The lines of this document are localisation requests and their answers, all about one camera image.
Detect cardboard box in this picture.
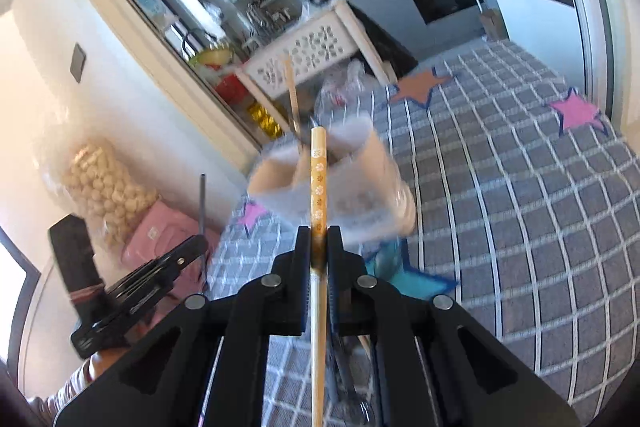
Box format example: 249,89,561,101
480,9,509,41

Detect orange floral chopstick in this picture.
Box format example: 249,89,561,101
309,127,328,427

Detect red plastic basket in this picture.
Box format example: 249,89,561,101
215,74,248,105

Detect pink plastic stools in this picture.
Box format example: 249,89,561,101
120,200,220,327

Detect yellow basin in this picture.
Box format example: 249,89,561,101
190,48,233,69

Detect white plastic utensil holder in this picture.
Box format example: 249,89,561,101
247,115,416,245

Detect gold foil package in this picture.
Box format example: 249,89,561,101
246,102,284,140

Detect bag of puffed snacks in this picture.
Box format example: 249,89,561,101
42,140,160,254

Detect grey wall switch panel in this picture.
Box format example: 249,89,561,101
70,43,87,83

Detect white flower-cutout cart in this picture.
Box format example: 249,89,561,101
234,0,397,133

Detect plain bamboo chopstick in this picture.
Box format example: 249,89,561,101
283,54,302,141

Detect person's left hand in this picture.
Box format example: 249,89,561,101
88,337,140,383

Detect grey checkered tablecloth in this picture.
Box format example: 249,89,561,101
319,40,639,424

